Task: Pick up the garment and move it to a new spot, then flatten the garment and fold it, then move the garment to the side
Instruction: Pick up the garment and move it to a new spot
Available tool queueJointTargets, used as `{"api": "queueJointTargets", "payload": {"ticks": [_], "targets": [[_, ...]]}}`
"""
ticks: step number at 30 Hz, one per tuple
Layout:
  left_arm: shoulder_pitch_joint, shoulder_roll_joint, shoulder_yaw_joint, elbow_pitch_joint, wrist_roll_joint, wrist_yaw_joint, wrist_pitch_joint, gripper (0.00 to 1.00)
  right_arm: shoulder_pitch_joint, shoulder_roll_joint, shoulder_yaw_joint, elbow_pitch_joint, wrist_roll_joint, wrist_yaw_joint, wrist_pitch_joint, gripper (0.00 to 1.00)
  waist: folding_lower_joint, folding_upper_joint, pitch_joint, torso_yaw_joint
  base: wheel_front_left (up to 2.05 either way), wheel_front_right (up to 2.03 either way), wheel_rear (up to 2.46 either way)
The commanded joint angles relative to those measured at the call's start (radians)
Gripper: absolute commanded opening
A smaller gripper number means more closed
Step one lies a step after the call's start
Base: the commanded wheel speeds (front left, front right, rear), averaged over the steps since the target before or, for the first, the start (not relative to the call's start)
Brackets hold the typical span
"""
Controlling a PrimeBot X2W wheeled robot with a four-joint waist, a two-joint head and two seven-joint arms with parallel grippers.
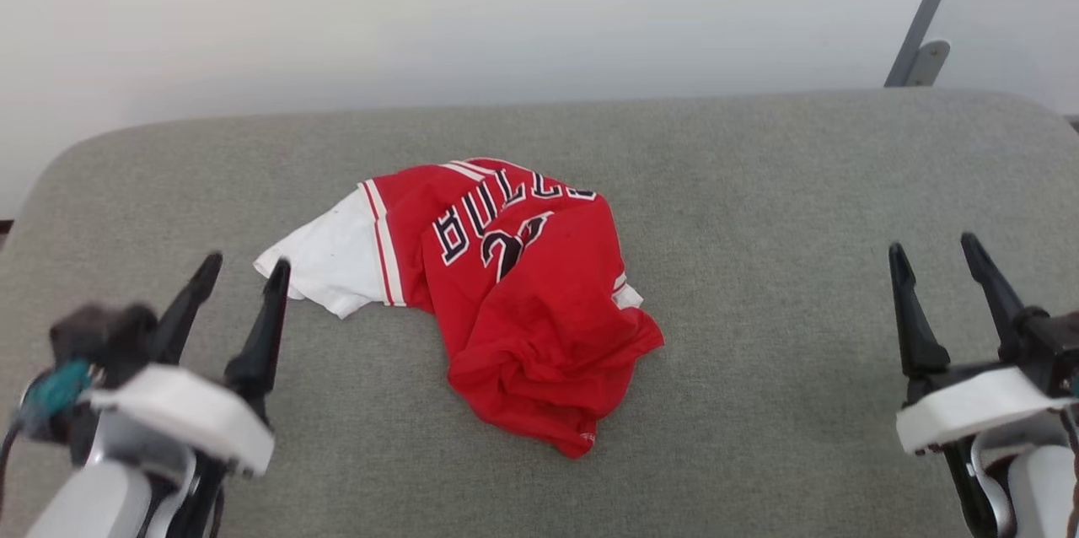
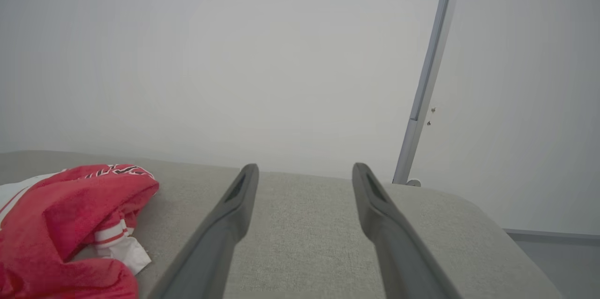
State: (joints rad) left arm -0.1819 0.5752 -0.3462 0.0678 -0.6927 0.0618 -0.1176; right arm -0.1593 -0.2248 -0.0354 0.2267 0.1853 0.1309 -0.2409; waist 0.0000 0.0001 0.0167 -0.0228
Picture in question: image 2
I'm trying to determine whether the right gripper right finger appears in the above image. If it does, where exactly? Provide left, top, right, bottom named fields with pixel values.
left=352, top=163, right=463, bottom=299

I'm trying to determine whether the grey wall baseboard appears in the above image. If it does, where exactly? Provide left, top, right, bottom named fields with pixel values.
left=504, top=229, right=600, bottom=243

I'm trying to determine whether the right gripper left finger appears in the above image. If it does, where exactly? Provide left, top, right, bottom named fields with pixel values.
left=148, top=164, right=259, bottom=299

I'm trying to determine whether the red Bulls 23 jersey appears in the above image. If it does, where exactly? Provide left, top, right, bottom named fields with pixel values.
left=0, top=164, right=160, bottom=299

